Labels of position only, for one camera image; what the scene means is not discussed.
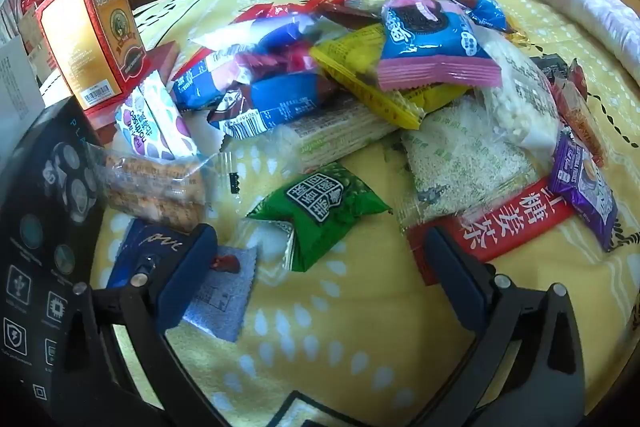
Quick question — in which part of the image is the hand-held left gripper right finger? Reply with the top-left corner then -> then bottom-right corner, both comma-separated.
424,226 -> 586,427

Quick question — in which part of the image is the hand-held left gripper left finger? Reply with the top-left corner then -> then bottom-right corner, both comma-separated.
60,223 -> 236,427

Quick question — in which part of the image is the long red packet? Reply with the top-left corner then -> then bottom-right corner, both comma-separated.
406,177 -> 576,285

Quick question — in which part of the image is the green snack packet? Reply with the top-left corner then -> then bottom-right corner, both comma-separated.
242,162 -> 391,273

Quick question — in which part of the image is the grey-blue small packet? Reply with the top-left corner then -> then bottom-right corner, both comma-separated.
182,244 -> 258,343

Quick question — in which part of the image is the dark blue chocolate packet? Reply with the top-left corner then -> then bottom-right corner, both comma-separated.
106,219 -> 201,290

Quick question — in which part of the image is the clear sesame snack packet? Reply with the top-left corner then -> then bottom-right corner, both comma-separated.
400,99 -> 543,228

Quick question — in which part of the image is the purple snack packet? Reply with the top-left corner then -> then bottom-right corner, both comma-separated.
547,132 -> 621,253

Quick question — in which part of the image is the black printed box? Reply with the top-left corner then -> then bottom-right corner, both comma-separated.
0,99 -> 131,427

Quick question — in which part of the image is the white purple dotted packet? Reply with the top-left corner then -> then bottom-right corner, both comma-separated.
115,72 -> 201,158

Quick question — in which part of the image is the clear wafer packet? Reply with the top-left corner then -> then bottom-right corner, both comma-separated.
270,99 -> 416,172

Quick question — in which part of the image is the clear white puffed balls packet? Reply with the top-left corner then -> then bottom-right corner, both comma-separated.
472,27 -> 563,152

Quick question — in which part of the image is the blue and white packet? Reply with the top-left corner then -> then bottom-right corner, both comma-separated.
172,49 -> 256,110

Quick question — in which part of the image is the orange-red snack packet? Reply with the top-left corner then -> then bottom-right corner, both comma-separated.
550,59 -> 608,168

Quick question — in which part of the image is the blue brown barcode packet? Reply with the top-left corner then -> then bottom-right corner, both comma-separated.
207,72 -> 341,140

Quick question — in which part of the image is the dark red flat box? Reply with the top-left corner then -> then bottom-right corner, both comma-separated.
82,41 -> 181,130

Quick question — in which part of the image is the yellow snack packet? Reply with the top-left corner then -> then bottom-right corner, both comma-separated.
310,24 -> 471,130

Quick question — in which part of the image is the blue and pink cookie packet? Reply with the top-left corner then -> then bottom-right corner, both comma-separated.
377,0 -> 503,92

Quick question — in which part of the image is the white box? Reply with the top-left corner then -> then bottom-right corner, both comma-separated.
0,39 -> 46,128

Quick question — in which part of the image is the red and gold carton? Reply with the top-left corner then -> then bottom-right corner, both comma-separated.
39,0 -> 151,110

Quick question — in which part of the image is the white red blue packet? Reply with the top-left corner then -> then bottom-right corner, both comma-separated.
187,4 -> 326,58

